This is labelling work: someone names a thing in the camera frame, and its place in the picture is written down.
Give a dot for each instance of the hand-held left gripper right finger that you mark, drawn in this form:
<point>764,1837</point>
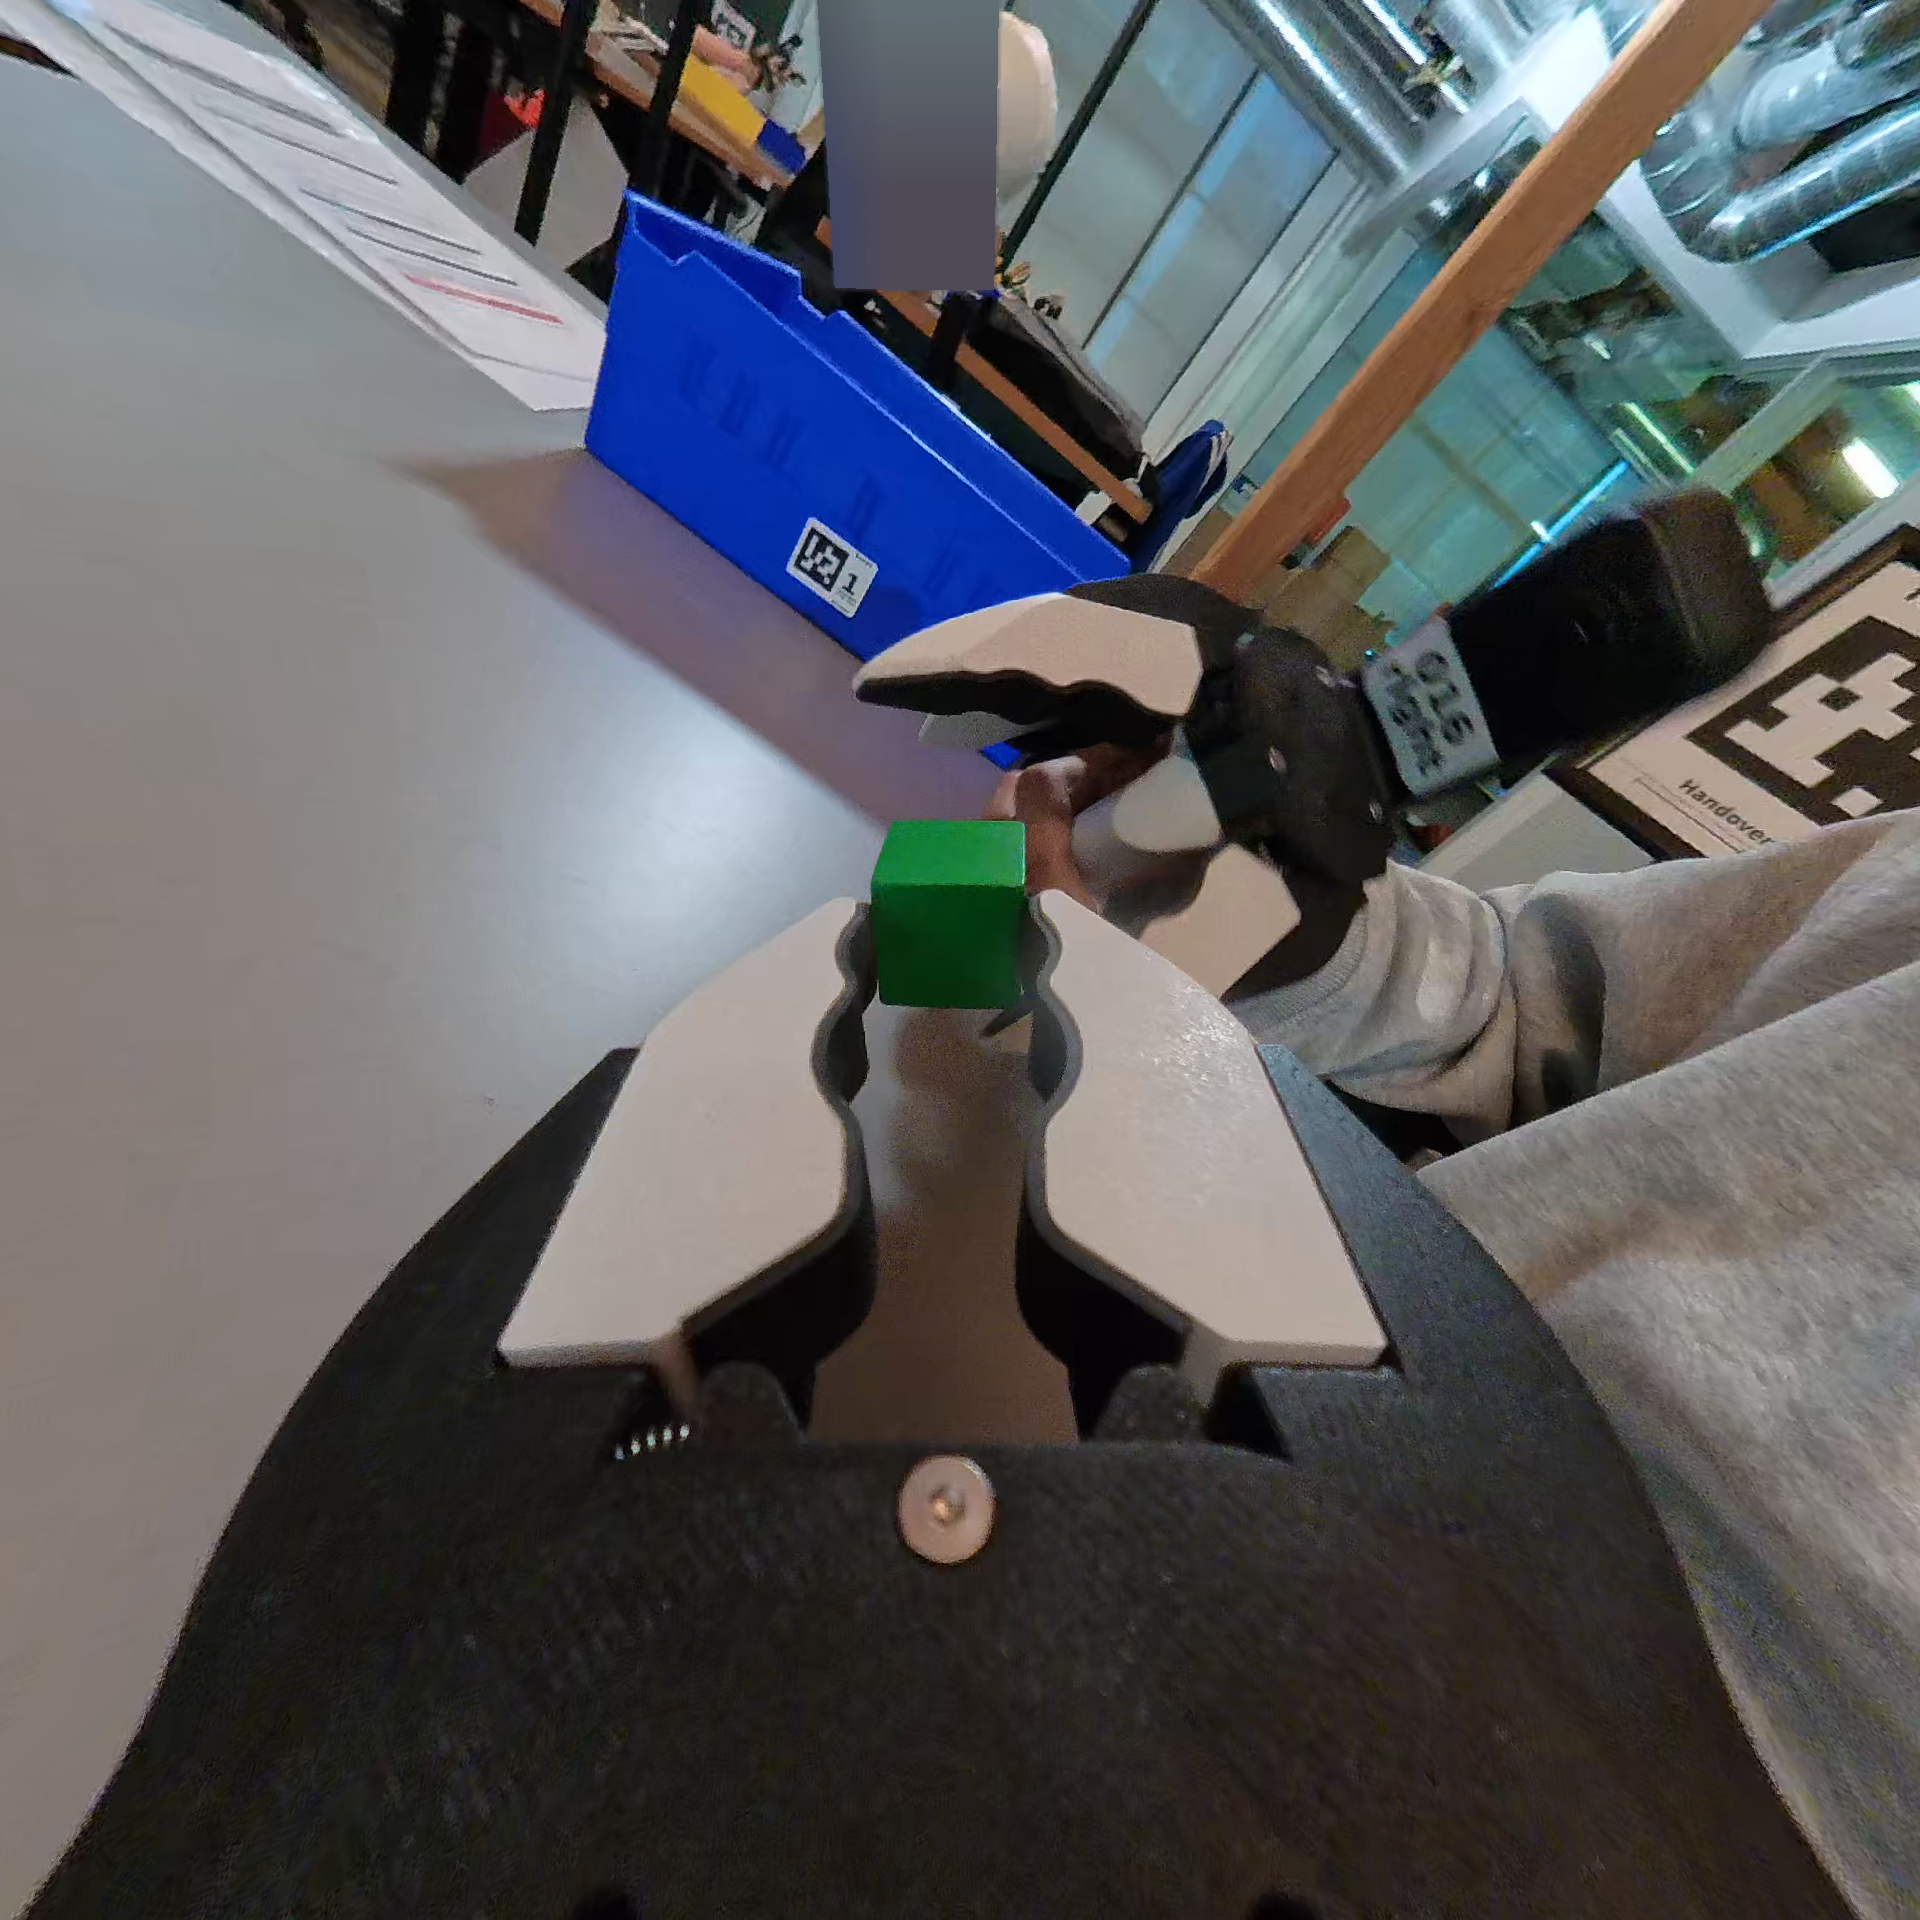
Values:
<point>1202,1170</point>

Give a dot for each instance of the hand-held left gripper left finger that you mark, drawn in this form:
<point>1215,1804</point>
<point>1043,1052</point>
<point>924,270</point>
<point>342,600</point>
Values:
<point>706,1170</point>

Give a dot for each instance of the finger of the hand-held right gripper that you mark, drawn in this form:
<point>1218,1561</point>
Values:
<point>1036,644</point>
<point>969,731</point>

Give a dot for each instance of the green wooden cube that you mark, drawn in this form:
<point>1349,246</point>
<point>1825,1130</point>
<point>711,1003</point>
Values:
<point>945,915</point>

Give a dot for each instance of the blue plastic bin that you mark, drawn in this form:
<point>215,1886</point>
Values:
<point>751,404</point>

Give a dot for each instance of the person's right forearm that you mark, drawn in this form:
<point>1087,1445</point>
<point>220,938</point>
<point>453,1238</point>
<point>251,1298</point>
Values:
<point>1575,973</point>

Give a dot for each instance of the person's right hand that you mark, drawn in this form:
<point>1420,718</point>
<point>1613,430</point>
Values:
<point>1059,786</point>

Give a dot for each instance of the blue white jacket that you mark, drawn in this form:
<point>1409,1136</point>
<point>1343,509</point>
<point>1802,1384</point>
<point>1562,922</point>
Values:
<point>1190,474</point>

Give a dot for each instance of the black framed marker sign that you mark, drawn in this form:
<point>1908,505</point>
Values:
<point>1799,704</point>

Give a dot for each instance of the white hard hat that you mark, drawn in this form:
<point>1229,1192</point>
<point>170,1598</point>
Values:
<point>1027,106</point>

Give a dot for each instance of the person's grey hoodie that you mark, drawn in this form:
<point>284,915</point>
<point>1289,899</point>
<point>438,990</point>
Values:
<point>1724,1349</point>

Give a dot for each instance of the silver pipe bundle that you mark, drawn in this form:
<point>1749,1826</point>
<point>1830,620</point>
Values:
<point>1799,165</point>

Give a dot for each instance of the printed instruction sheet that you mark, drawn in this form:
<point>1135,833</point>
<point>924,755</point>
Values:
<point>347,194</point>

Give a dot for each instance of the wooden post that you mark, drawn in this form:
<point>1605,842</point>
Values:
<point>1426,299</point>

